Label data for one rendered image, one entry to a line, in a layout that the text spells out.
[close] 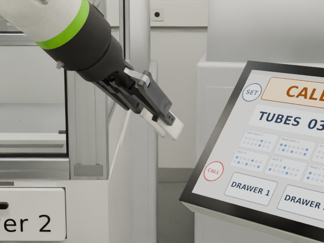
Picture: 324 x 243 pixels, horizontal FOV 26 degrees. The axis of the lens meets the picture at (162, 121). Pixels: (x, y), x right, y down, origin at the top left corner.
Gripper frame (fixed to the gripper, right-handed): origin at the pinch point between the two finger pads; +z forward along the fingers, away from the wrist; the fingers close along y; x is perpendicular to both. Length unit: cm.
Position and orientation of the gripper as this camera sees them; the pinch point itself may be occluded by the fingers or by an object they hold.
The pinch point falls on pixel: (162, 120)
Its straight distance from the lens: 114.2
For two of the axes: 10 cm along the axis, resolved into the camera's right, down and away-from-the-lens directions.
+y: -7.2, -1.4, 6.8
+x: -4.5, 8.4, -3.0
